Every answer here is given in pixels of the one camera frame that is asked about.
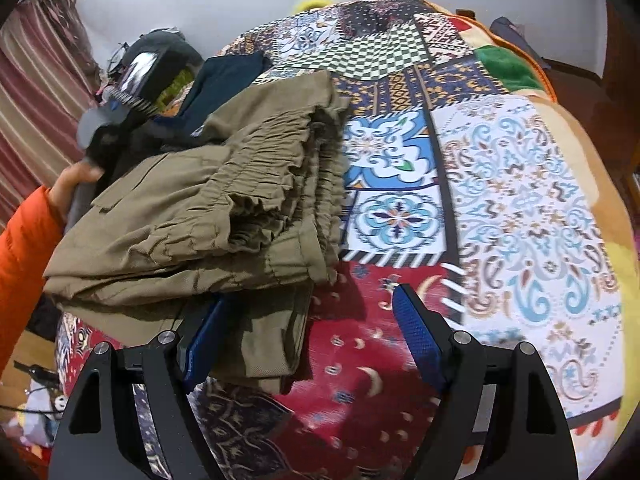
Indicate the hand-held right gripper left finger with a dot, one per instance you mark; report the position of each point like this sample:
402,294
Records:
200,345

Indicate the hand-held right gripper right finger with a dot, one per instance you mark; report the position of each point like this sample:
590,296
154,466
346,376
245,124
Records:
417,335

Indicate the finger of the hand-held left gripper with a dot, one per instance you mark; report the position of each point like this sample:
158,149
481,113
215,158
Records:
175,127

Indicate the olive green pants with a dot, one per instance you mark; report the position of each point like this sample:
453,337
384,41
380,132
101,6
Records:
200,200

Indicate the person's left forearm orange sleeve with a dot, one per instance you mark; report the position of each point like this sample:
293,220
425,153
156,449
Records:
27,260

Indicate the person's left hand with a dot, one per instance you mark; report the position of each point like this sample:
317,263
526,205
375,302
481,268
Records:
70,182

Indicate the dark navy garment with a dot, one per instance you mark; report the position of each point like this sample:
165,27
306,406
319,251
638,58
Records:
225,77

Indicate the pink striped curtain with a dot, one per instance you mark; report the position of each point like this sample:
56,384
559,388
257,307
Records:
35,85

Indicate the patchwork printed bed sheet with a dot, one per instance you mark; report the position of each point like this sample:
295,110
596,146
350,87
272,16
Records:
500,200

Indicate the yellow curved cushion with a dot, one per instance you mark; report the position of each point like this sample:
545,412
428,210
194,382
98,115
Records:
312,2

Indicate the colourful fleece blanket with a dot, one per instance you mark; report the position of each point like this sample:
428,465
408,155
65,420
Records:
505,62

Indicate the grey backpack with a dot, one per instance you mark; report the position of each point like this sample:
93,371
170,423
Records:
515,35

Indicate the wooden bed post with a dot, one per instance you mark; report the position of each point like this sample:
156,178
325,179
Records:
465,12

